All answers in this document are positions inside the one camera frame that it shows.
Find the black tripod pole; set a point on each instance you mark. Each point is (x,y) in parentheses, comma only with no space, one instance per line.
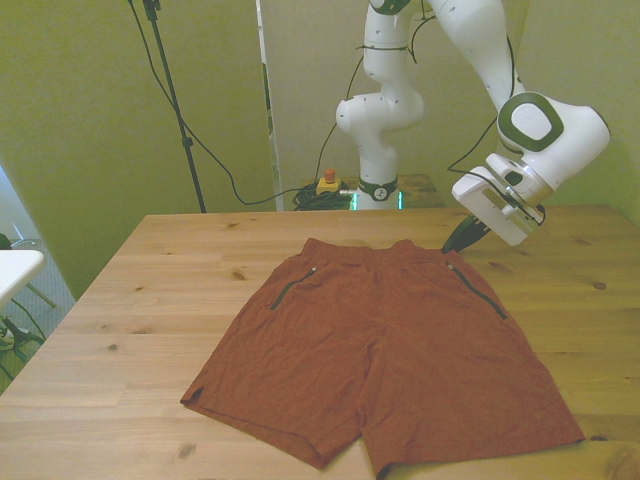
(171,80)

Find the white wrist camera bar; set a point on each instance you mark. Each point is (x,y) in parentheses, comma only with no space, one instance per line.
(520,212)

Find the small dark object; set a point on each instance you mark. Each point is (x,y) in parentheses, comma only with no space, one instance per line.
(4,241)

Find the wooden robot pedestal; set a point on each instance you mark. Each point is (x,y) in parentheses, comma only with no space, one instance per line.
(422,192)

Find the black stand base legs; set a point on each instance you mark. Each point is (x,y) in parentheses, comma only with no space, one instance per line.
(20,335)

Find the white panel edge strip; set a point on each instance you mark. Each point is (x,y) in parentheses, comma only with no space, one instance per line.
(276,170)

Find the yellow emergency stop button box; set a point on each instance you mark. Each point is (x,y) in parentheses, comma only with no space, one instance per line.
(327,187)

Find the white folding table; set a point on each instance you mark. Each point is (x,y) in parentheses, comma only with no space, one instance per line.
(17,270)

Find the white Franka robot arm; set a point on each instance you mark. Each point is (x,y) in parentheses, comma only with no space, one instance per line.
(385,115)

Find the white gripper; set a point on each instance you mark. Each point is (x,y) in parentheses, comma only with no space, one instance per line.
(480,200)

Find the rust orange shorts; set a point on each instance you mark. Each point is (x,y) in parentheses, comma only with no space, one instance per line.
(380,350)

